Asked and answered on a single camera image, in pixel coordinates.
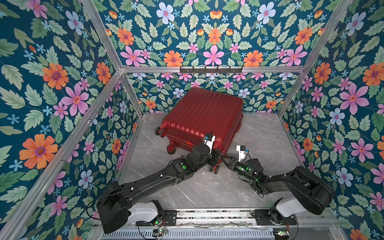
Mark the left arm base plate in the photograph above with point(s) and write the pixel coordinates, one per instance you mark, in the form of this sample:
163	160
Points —
167	218

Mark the red hard-shell suitcase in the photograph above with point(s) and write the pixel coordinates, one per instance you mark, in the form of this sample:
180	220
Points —
198	113

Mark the aluminium cage frame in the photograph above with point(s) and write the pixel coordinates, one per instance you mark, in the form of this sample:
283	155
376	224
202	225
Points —
59	66

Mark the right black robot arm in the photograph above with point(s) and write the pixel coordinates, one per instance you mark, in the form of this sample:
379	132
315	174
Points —
310	193

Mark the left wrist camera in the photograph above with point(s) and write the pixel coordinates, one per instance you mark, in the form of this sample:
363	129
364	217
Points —
209	140

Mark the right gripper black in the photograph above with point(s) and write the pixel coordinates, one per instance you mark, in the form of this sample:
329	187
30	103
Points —
233	164

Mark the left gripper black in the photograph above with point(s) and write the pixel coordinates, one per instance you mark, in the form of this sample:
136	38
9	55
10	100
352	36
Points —
216	156

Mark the white slotted cable duct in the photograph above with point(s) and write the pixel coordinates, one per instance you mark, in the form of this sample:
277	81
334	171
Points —
192	234

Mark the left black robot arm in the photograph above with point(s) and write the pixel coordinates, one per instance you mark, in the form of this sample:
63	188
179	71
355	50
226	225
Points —
116	200

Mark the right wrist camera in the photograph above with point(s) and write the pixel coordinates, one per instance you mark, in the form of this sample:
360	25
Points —
243	152

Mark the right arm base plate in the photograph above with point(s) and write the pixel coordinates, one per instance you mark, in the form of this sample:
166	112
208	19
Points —
267	217

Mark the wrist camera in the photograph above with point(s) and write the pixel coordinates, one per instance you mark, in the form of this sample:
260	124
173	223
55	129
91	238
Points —
243	152
209	140

